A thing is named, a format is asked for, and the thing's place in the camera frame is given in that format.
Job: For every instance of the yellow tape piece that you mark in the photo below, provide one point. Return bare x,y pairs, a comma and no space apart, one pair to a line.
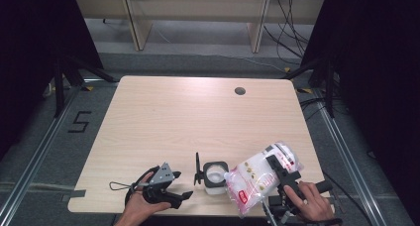
305,90
287,69
87,88

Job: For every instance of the light wooden shelf frame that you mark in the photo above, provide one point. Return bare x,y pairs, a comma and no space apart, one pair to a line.
198,6

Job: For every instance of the person's left hand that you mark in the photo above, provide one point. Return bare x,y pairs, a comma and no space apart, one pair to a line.
141,208

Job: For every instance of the red and white sugar bag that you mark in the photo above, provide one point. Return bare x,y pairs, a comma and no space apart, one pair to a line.
254,183

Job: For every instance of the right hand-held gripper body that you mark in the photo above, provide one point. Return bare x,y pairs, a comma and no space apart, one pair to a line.
282,206

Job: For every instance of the black curtain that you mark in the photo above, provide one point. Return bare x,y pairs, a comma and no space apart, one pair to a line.
379,70
29,54

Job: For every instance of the person's right hand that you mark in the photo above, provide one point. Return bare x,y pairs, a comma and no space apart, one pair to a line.
313,204

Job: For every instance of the grey tape strip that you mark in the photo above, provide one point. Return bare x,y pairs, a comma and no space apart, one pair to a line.
74,194

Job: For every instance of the black metal stand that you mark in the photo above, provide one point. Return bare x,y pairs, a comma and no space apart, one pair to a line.
328,87
59,87

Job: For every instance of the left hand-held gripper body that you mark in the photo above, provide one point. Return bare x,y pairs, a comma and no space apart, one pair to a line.
161,177

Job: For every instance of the aluminium floor rail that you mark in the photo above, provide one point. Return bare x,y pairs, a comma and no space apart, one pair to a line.
36,153
350,160

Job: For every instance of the grey round table grommet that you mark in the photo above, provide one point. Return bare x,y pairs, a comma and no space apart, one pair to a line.
240,90

